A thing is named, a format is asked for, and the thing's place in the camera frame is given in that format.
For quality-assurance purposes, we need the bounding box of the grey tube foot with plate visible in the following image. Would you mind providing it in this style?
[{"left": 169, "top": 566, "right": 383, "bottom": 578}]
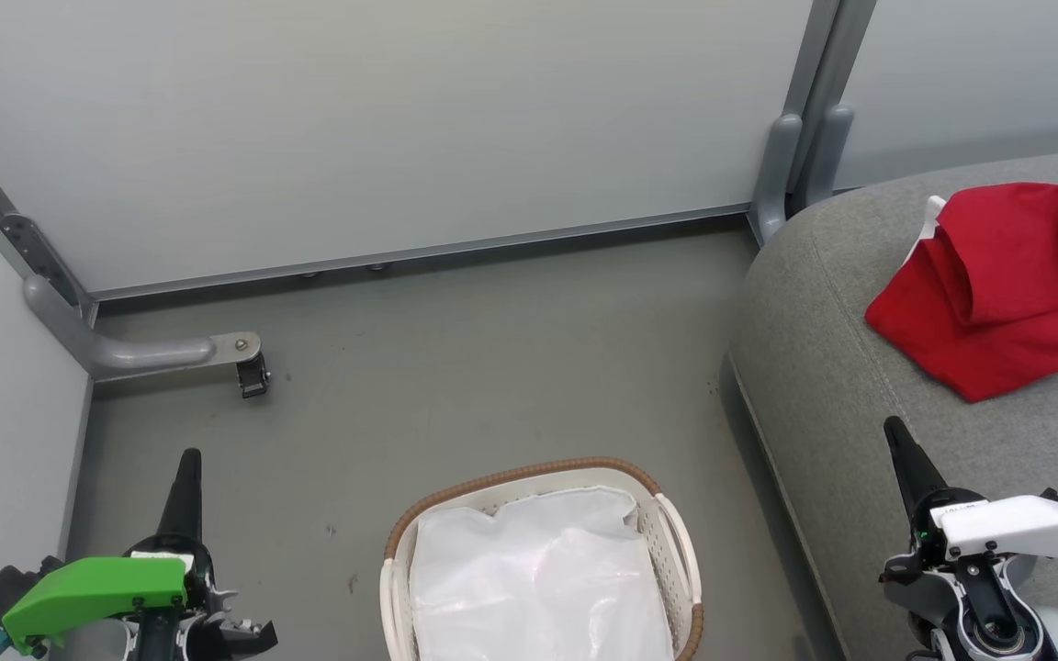
[{"left": 23, "top": 274, "right": 263, "bottom": 375}]

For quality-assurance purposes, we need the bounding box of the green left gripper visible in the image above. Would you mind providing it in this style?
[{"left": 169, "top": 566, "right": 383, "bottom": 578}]
[{"left": 1, "top": 448, "right": 218, "bottom": 661}]

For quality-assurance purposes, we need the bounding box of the grey tube partition foot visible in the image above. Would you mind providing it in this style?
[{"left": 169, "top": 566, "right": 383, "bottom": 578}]
[
  {"left": 749, "top": 113, "right": 804, "bottom": 245},
  {"left": 801, "top": 104, "right": 856, "bottom": 208}
]

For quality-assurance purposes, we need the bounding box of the grey fabric sofa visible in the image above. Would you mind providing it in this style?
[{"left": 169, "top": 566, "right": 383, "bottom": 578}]
[{"left": 727, "top": 145, "right": 1058, "bottom": 661}]

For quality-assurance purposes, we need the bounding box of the black caster wheel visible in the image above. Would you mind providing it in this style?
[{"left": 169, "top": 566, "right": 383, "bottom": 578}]
[{"left": 236, "top": 353, "right": 271, "bottom": 399}]

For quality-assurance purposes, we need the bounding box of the red and white garment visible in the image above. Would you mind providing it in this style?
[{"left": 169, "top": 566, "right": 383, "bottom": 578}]
[{"left": 864, "top": 182, "right": 1058, "bottom": 404}]

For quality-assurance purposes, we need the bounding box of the white basket with brown rim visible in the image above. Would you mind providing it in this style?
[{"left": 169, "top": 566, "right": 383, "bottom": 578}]
[{"left": 379, "top": 456, "right": 705, "bottom": 661}]

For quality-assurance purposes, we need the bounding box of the white basket liner cloth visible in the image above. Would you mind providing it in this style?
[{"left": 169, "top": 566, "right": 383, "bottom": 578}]
[{"left": 409, "top": 486, "right": 677, "bottom": 661}]

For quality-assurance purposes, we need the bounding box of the metal hinge bracket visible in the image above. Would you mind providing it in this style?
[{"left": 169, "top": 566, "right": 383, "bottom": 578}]
[{"left": 2, "top": 213, "right": 80, "bottom": 304}]

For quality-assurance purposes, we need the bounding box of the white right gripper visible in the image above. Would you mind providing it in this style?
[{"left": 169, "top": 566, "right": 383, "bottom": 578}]
[{"left": 880, "top": 416, "right": 1058, "bottom": 634}]

